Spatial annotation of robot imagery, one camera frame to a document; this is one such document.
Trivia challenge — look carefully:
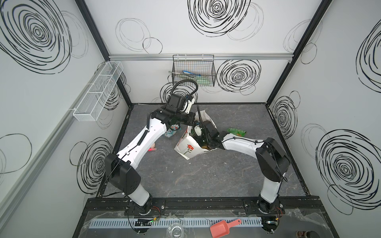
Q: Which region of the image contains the white paper bag red flower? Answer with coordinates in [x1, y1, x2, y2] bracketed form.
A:
[175, 110, 218, 160]

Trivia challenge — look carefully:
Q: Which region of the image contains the green snack packet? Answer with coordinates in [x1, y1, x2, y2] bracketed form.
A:
[227, 128, 247, 137]

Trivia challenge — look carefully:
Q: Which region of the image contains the teal snack packet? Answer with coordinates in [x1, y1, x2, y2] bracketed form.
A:
[164, 124, 181, 138]

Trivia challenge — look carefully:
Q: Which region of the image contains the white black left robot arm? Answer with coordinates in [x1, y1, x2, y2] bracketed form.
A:
[105, 94, 195, 213]

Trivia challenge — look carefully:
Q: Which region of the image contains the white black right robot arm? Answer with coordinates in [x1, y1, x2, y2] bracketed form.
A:
[190, 121, 291, 214]

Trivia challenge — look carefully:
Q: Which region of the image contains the red plastic scoop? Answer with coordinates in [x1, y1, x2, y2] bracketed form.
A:
[210, 219, 242, 238]

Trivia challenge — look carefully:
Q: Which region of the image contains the clear glass bowl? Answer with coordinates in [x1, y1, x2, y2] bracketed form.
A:
[167, 223, 185, 238]

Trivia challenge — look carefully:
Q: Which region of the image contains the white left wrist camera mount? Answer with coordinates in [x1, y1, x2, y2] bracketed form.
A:
[182, 97, 196, 114]

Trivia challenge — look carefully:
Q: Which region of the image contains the black wire wall basket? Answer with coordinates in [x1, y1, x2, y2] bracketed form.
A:
[171, 59, 216, 87]

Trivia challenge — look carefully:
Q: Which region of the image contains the grey slotted cable duct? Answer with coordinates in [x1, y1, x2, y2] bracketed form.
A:
[88, 216, 264, 229]

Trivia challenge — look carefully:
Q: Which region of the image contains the aluminium wall rail back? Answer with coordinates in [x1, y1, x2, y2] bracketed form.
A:
[109, 53, 294, 61]

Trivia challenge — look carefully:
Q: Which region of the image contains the aluminium wall rail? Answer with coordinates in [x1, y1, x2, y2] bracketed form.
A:
[109, 53, 294, 61]
[1, 75, 96, 231]

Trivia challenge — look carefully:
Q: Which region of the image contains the clear plastic wall shelf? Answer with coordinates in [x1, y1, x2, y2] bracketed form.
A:
[73, 61, 124, 122]

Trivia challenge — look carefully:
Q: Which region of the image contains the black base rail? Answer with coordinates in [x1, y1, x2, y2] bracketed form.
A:
[82, 196, 323, 215]

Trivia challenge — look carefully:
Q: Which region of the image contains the black corner frame post left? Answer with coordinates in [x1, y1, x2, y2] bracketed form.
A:
[75, 0, 133, 109]

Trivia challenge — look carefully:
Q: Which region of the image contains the black corner frame post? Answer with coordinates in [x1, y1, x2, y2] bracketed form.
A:
[266, 0, 332, 106]
[75, 0, 133, 109]

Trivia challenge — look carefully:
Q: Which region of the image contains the black corner frame post right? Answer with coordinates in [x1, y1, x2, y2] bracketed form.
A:
[266, 0, 332, 106]

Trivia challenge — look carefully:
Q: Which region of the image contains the aluminium wall rail left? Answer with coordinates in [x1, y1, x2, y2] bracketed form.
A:
[1, 75, 96, 231]

